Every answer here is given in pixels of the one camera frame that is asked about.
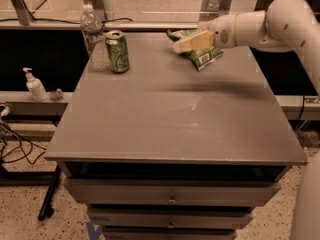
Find grey drawer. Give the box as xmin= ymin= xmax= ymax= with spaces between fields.
xmin=64 ymin=179 xmax=281 ymax=207
xmin=103 ymin=230 xmax=236 ymax=240
xmin=87 ymin=207 xmax=254 ymax=230

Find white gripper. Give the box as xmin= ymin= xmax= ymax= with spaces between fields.
xmin=173 ymin=15 xmax=236 ymax=54

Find grey metal railing frame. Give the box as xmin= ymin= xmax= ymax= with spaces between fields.
xmin=0 ymin=0 xmax=320 ymax=34

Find clear plastic water bottle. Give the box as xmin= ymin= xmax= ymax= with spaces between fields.
xmin=80 ymin=4 xmax=108 ymax=71

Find green soda can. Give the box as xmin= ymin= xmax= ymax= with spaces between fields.
xmin=105 ymin=30 xmax=130 ymax=73

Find black metal leg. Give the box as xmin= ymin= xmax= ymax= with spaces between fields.
xmin=38 ymin=166 xmax=61 ymax=221

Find black cable on rail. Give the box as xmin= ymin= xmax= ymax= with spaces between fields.
xmin=0 ymin=16 xmax=134 ymax=25

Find bottom grey drawer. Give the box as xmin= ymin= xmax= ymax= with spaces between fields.
xmin=103 ymin=230 xmax=236 ymax=240

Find green chip bag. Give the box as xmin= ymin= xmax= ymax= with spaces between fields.
xmin=166 ymin=29 xmax=223 ymax=71

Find small crumpled foil object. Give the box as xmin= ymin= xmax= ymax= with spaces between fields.
xmin=50 ymin=88 xmax=64 ymax=101

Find grey drawer cabinet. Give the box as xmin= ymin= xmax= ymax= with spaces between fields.
xmin=47 ymin=33 xmax=306 ymax=236

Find white pump dispenser bottle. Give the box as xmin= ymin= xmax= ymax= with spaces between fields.
xmin=23 ymin=67 xmax=48 ymax=102

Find middle grey drawer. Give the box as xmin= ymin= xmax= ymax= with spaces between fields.
xmin=87 ymin=207 xmax=254 ymax=230

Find black cables on floor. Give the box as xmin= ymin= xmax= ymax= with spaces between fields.
xmin=0 ymin=103 xmax=48 ymax=166

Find top grey drawer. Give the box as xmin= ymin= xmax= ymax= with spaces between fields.
xmin=64 ymin=179 xmax=281 ymax=207

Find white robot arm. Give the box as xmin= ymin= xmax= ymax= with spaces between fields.
xmin=173 ymin=0 xmax=320 ymax=240

